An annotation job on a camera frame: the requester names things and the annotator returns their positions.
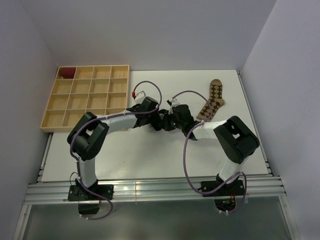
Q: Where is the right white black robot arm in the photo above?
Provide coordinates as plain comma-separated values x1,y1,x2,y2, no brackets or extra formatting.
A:
158,104,260,195

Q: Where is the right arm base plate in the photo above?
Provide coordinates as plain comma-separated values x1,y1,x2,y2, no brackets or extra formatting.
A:
197,178,245,197

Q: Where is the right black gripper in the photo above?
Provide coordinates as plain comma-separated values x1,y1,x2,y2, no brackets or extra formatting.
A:
159,109,185,132

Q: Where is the wooden compartment tray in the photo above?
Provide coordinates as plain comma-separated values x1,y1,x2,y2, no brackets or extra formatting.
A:
40,64,130,133

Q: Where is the brown argyle sock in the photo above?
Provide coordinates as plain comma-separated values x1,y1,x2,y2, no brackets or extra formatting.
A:
196,79,225,122

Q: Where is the aluminium rail frame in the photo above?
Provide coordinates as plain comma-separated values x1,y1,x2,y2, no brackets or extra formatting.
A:
14,69,296,240

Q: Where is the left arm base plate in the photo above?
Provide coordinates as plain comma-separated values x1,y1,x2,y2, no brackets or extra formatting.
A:
67,184,114,216

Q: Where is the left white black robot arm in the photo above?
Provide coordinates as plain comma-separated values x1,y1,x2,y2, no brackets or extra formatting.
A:
67,96,159,200

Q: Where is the red rolled sock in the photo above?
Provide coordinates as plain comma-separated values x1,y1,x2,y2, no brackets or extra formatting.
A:
59,67,77,79

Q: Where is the black sock with blue marks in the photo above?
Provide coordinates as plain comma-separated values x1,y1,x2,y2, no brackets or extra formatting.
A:
150,109,175,132

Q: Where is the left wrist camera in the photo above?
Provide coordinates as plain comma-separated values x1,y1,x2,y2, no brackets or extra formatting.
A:
132,91,147,104

